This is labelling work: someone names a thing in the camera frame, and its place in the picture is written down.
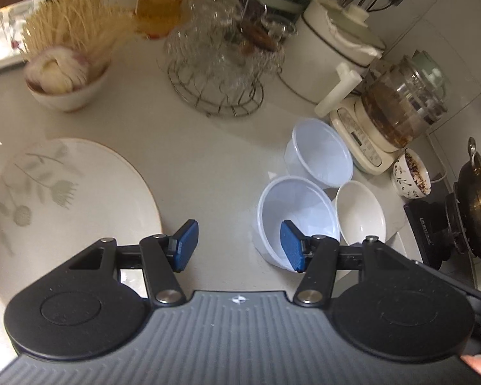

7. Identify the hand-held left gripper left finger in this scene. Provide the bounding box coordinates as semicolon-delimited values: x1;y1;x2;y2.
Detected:
68;220;199;306

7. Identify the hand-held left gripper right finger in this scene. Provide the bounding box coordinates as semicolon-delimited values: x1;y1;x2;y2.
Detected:
281;220;415;306

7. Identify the translucent plastic bowl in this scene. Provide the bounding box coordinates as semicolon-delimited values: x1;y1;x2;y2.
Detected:
284;117;354;188
252;175;341;273

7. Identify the plain white ceramic bowl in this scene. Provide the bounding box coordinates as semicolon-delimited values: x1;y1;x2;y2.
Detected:
335;180;386;246

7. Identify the white plate grey leaf print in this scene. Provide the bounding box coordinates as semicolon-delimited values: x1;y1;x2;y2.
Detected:
0;137;163;313

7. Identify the black stove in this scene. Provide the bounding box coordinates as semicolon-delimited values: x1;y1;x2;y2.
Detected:
403;194;481;293

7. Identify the dark metal wok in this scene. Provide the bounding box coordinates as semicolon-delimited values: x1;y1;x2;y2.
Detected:
445;136;481;261

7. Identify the patterned bowl with spices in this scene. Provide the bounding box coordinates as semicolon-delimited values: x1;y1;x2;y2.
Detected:
392;148;431;199

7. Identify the glass electric kettle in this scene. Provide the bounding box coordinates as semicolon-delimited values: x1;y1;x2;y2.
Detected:
361;54;450;149

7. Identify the white bowl holding garlic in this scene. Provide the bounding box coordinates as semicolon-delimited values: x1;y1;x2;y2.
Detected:
24;58;112;113

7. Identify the white electric cooker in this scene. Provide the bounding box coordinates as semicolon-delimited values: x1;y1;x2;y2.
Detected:
278;0;387;119

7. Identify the purple onion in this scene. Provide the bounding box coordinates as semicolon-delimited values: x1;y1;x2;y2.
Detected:
38;46;92;87

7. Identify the brown round lid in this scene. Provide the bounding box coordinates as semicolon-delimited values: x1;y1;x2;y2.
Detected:
240;20;279;53

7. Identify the garlic bulb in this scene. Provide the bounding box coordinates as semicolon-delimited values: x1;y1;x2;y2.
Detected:
25;55;76;94

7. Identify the pale green container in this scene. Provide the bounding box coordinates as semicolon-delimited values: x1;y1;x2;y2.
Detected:
409;49;451;101

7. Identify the plastic jar with red lid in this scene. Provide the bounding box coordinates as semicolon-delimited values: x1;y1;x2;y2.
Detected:
135;0;197;40

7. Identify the bundle of dried noodles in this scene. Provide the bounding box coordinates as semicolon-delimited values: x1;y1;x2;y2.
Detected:
20;0;139;69

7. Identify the drinking glass with red mark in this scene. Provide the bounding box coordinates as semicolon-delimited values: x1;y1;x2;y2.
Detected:
6;8;29;55

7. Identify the round wire cup rack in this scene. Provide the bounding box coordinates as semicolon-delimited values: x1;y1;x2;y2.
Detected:
166;60;265;118

